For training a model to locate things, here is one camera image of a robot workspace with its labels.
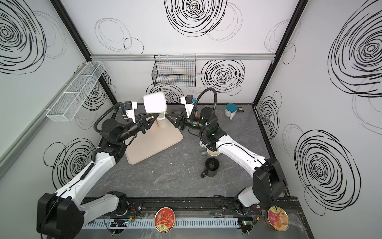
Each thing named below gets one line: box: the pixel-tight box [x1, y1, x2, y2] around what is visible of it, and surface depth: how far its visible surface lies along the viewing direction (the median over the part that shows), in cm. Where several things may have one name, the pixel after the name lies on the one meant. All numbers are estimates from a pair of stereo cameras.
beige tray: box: [124, 118, 184, 165], surface depth 98 cm
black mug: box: [200, 157, 220, 179], surface depth 84 cm
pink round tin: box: [264, 205, 290, 233], surface depth 69 cm
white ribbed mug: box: [143, 92, 168, 114], surface depth 63 cm
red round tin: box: [154, 206, 176, 234], surface depth 69 cm
